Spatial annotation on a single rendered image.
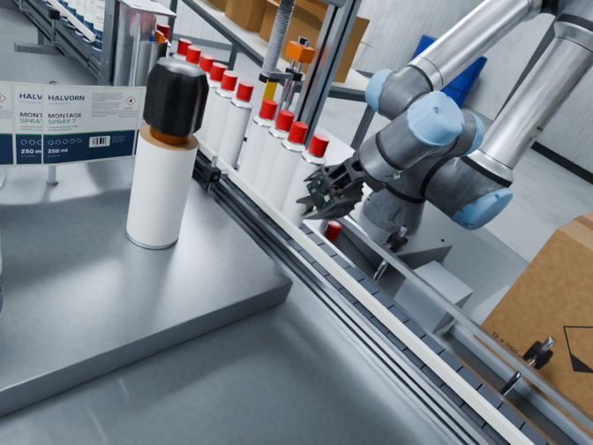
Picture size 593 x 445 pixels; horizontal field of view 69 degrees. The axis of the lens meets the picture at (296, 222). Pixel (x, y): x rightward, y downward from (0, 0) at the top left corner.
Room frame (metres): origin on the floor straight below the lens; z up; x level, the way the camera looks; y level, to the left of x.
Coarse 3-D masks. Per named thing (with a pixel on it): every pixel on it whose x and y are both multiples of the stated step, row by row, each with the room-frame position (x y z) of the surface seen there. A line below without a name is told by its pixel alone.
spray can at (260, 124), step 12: (264, 108) 0.85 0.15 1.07; (276, 108) 0.87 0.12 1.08; (252, 120) 0.86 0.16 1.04; (264, 120) 0.85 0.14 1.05; (252, 132) 0.85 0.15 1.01; (264, 132) 0.85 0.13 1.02; (252, 144) 0.85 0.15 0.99; (264, 144) 0.85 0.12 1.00; (252, 156) 0.84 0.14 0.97; (240, 168) 0.85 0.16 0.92; (252, 168) 0.85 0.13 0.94; (252, 180) 0.85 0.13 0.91
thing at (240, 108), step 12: (240, 84) 0.91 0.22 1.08; (240, 96) 0.91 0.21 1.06; (240, 108) 0.90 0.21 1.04; (228, 120) 0.91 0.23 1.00; (240, 120) 0.90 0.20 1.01; (228, 132) 0.90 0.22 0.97; (240, 132) 0.91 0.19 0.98; (228, 144) 0.90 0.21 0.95; (240, 144) 0.92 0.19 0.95; (228, 156) 0.90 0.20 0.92
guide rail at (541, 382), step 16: (352, 224) 0.73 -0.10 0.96; (368, 240) 0.70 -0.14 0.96; (384, 256) 0.67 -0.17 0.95; (432, 288) 0.62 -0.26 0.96; (448, 304) 0.59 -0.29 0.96; (464, 320) 0.57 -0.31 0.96; (480, 336) 0.55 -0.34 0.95; (512, 352) 0.53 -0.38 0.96; (528, 368) 0.51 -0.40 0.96; (544, 384) 0.49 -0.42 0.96; (560, 400) 0.47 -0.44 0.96; (576, 416) 0.46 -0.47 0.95; (592, 432) 0.44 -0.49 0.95
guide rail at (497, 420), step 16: (240, 176) 0.83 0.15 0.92; (256, 192) 0.79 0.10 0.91; (272, 208) 0.75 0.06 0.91; (288, 224) 0.72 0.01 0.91; (304, 240) 0.69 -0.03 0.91; (320, 256) 0.66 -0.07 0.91; (336, 272) 0.64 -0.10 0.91; (352, 288) 0.61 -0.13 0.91; (368, 304) 0.59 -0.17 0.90; (384, 320) 0.56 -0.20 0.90; (400, 336) 0.54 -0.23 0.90; (416, 336) 0.54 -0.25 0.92; (416, 352) 0.52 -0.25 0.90; (432, 352) 0.52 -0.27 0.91; (432, 368) 0.50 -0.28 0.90; (448, 368) 0.50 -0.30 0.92; (448, 384) 0.48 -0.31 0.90; (464, 384) 0.48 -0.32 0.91; (480, 400) 0.46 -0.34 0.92; (496, 416) 0.44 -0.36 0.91; (512, 432) 0.42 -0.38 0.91
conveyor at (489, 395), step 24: (240, 192) 0.83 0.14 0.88; (264, 216) 0.77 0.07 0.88; (288, 240) 0.72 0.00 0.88; (312, 240) 0.75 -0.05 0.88; (312, 264) 0.67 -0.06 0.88; (336, 288) 0.63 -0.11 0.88; (360, 312) 0.59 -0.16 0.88; (456, 360) 0.56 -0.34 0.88; (480, 384) 0.53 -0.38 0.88; (504, 408) 0.50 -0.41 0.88; (528, 432) 0.47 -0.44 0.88
